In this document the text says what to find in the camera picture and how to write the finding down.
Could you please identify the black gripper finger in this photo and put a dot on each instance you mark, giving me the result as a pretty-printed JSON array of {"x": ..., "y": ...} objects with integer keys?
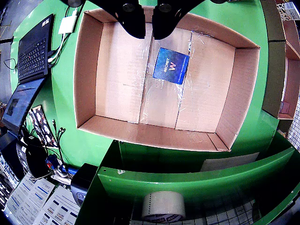
[
  {"x": 164, "y": 21},
  {"x": 133, "y": 21}
]

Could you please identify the blue cosmetic product box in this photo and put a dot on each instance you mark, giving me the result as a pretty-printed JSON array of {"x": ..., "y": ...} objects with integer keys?
[{"x": 171, "y": 66}]

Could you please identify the large cardboard tray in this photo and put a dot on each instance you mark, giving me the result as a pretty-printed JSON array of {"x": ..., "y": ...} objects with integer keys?
[{"x": 117, "y": 82}]

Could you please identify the divided cardboard box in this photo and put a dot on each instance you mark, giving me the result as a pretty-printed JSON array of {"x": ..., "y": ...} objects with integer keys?
[{"x": 274, "y": 77}]

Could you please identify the white adapter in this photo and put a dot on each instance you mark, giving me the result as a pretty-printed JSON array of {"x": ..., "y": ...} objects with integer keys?
[{"x": 66, "y": 25}]

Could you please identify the black laptop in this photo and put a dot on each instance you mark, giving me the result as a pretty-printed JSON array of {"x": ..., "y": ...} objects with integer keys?
[{"x": 32, "y": 54}]

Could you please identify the black patterned card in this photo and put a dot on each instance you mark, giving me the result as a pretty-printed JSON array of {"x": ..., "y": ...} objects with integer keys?
[{"x": 43, "y": 126}]

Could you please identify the grey paper label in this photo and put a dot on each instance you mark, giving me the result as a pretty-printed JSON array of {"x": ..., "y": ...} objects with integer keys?
[{"x": 229, "y": 161}]

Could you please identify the blue and red plug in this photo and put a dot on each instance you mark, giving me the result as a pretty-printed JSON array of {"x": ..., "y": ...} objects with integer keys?
[{"x": 51, "y": 161}]

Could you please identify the black device with blue logo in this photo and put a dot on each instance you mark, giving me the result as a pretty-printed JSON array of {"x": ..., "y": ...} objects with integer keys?
[{"x": 82, "y": 182}]

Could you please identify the black round pouch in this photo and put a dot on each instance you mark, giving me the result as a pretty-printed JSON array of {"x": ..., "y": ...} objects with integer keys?
[{"x": 37, "y": 161}]

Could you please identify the beige tape roll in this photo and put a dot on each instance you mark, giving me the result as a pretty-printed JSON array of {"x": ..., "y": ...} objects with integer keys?
[{"x": 161, "y": 204}]

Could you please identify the printed paper sheet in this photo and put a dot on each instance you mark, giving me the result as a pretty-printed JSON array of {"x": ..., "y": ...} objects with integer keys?
[
  {"x": 61, "y": 208},
  {"x": 28, "y": 199}
]

